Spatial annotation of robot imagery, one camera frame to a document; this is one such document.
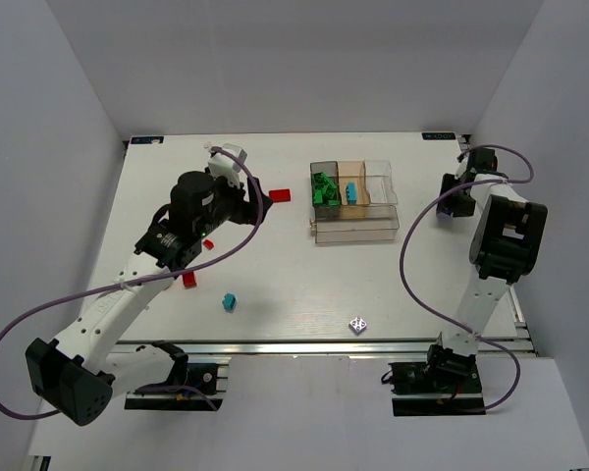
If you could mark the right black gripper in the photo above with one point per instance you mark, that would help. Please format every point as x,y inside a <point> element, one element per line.
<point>452,197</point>

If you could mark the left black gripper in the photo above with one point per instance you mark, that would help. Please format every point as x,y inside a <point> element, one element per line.
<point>248,202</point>

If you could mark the green tall lego brick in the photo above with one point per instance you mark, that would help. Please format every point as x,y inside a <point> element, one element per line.
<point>317,197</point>

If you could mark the green square lego brick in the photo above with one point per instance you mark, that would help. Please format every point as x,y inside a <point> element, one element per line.
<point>319,180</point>

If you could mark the green long lego brick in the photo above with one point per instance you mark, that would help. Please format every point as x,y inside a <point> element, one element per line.
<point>330,191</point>

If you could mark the purple lego cube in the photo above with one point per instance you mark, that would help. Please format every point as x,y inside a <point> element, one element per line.
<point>444,211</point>

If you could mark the teal long lego brick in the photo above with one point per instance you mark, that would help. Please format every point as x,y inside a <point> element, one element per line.
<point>351,193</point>

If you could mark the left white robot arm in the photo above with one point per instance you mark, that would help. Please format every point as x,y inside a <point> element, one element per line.
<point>74,372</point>

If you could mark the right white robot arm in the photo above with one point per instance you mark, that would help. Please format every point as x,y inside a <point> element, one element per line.
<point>504,248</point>

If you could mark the blue corner label right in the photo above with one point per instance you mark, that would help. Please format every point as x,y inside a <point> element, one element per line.
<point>438,135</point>

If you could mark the blue corner label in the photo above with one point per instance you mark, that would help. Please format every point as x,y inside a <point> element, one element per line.
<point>438,135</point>
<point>147,140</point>

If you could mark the red flat lego brick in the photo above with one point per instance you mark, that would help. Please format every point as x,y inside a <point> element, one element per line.
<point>280,195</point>

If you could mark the long grey drawer bin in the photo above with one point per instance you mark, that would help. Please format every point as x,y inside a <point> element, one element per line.
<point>352,224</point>

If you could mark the blue corner label left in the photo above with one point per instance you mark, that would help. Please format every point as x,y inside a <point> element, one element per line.
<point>147,140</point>

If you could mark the small teal lego brick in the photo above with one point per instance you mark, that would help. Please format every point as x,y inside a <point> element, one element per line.
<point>229,302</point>

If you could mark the amber plastic bin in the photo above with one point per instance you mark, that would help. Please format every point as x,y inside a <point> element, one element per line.
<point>352,171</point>

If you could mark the smoky grey plastic bin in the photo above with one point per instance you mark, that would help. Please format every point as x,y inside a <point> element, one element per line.
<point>330,168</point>

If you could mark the white dotted lego cube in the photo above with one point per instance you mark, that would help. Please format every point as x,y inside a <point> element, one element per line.
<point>357,325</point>

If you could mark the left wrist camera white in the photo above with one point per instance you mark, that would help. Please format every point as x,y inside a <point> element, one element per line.
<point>220,165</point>

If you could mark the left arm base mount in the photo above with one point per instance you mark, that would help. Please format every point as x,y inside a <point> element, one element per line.
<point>191,386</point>

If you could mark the aluminium table rail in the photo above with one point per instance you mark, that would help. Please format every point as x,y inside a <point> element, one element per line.
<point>518,346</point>

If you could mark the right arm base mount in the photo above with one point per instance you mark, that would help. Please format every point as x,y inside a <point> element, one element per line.
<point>444,384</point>

